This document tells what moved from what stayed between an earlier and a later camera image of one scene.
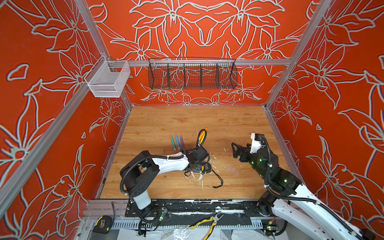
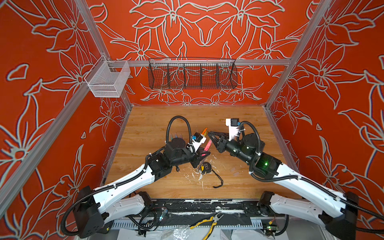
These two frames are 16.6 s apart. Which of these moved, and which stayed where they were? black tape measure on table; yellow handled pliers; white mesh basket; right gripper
Moved: right gripper
Stayed: yellow handled pliers; black tape measure on table; white mesh basket
